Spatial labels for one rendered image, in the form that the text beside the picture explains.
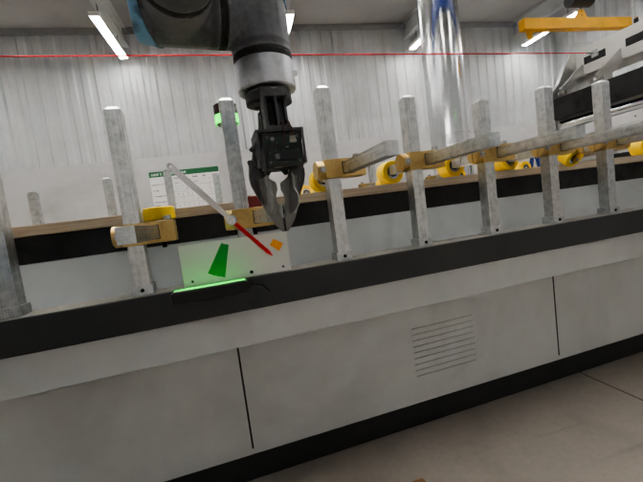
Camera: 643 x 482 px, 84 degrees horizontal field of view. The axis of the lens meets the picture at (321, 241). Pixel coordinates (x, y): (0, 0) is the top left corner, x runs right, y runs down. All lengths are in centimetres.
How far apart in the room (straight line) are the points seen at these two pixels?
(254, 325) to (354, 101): 823
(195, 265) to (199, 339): 19
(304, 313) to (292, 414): 43
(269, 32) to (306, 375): 100
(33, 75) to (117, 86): 147
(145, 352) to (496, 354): 124
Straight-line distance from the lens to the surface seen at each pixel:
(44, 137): 908
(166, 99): 861
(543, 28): 540
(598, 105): 161
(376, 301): 104
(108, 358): 100
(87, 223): 116
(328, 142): 97
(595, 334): 198
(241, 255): 90
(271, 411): 128
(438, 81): 499
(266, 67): 57
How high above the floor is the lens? 84
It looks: 5 degrees down
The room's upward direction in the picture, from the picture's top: 8 degrees counter-clockwise
